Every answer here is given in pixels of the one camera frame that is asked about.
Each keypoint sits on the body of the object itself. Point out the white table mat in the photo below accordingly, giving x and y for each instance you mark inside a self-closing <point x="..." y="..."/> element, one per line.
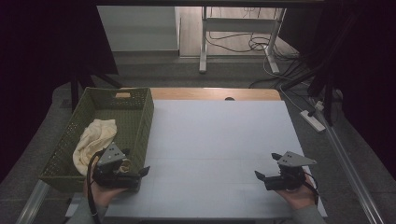
<point x="218" y="140"/>

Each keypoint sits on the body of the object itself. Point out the white metal desk frame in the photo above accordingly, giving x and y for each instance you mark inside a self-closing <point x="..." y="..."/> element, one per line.
<point x="239" y="25"/>

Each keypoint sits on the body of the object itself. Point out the black stand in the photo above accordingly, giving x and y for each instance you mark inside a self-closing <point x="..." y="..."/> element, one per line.
<point x="328" y="102"/>

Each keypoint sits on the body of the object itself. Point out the person's right hand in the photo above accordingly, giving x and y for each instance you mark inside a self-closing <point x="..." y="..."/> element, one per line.
<point x="300" y="197"/>

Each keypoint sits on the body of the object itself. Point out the wooden table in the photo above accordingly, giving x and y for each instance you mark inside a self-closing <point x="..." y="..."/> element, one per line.
<point x="202" y="93"/>

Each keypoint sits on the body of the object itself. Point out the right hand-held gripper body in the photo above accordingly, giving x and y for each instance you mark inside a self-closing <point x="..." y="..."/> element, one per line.
<point x="295" y="160"/>

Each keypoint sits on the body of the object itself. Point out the cream yellow cloth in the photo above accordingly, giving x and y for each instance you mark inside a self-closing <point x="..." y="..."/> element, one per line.
<point x="93" y="137"/>

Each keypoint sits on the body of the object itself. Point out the white cabinet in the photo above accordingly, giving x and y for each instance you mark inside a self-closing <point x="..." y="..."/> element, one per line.
<point x="140" y="31"/>

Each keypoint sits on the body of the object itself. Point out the white plug adapter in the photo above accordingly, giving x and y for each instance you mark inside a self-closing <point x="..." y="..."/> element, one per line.
<point x="319" y="105"/>

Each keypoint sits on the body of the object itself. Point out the person's left hand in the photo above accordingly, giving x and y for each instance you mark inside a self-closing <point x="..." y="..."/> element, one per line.
<point x="102" y="196"/>

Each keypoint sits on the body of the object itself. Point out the silver metal rail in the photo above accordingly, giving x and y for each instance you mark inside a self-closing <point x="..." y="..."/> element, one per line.
<point x="351" y="174"/>
<point x="32" y="202"/>

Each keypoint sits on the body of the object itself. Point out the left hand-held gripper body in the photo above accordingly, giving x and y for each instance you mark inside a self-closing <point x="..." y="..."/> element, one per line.
<point x="112" y="155"/>

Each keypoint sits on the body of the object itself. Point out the dark curtain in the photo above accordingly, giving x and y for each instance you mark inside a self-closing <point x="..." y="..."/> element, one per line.
<point x="370" y="77"/>
<point x="37" y="46"/>

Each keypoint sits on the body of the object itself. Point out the white power strip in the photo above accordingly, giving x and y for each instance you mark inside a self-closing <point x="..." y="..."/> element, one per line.
<point x="312" y="120"/>

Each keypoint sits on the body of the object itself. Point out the green woven plastic basket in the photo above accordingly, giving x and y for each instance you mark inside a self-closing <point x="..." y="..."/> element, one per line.
<point x="130" y="124"/>

